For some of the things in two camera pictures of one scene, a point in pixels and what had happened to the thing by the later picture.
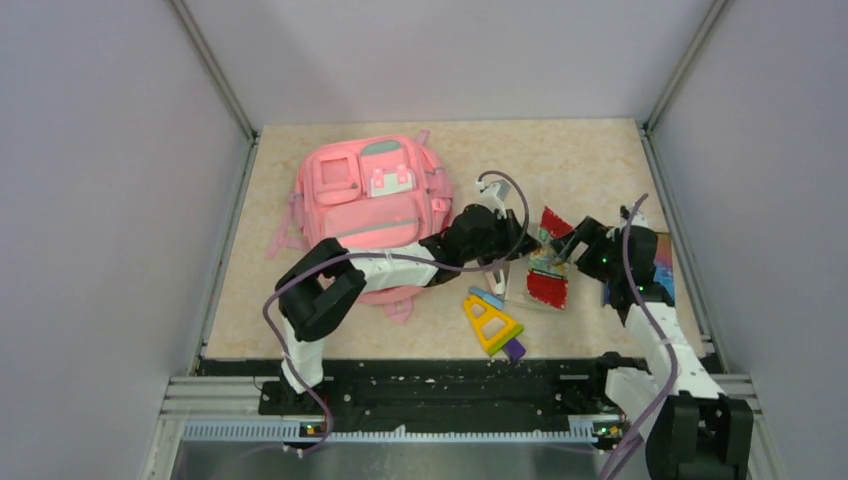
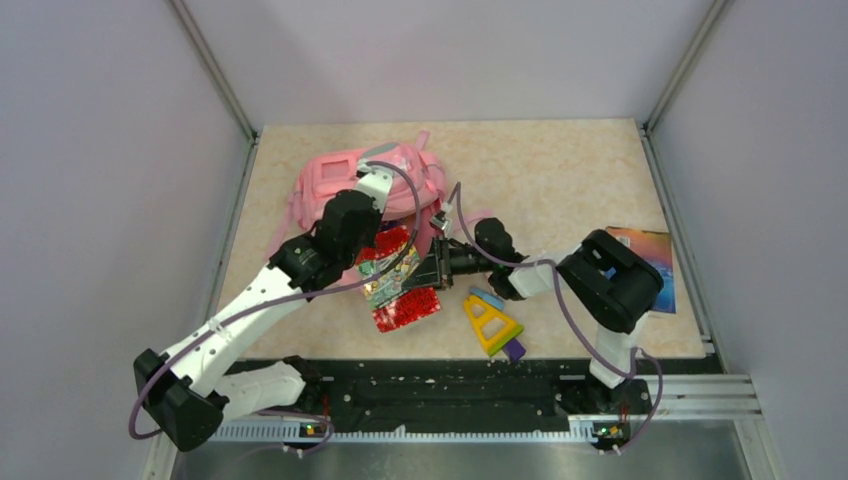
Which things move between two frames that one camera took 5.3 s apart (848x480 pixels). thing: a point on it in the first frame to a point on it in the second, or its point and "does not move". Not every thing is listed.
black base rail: x=435 y=393 does not move
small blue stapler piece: x=488 y=297 does not move
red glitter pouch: x=547 y=277 to x=383 y=266
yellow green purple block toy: x=495 y=327 does not move
